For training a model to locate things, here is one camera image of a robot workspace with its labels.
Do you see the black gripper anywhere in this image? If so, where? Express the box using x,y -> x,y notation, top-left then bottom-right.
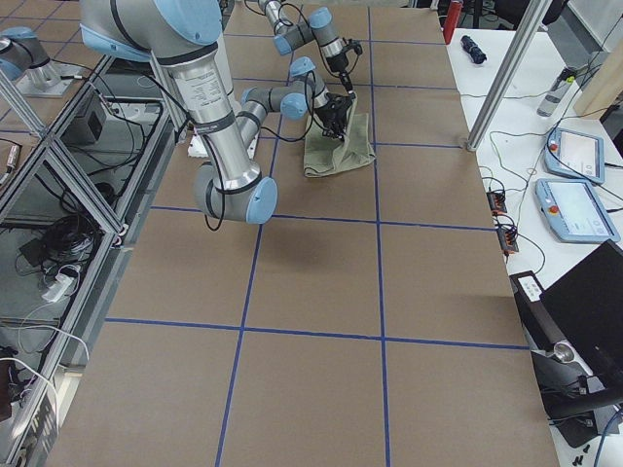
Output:
325,52 -> 353,94
316,94 -> 351,141

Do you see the green long-sleeve shirt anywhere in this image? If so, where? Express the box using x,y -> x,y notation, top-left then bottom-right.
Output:
303,98 -> 376,178

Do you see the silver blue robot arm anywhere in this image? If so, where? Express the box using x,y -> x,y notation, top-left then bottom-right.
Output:
80,1 -> 354,224
258,1 -> 363,94

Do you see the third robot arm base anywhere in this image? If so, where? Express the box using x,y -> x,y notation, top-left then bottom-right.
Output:
1,26 -> 69,97

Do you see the red cylinder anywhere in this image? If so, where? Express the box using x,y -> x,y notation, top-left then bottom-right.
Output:
442,0 -> 463,45

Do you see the clear water bottle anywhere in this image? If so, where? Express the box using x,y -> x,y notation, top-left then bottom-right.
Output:
536,67 -> 578,117

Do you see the far blue teach pendant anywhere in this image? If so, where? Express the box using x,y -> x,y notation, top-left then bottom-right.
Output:
544,127 -> 605,185

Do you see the blue teach pendant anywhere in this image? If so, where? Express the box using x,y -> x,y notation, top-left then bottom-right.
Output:
544,127 -> 605,185
535,178 -> 621,244

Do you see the near blue teach pendant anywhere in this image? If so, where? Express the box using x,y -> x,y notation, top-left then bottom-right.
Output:
535,178 -> 621,244

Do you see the black laptop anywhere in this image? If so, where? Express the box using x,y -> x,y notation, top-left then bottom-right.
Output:
510,240 -> 622,448

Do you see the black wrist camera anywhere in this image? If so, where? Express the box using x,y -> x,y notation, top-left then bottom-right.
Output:
343,39 -> 363,56

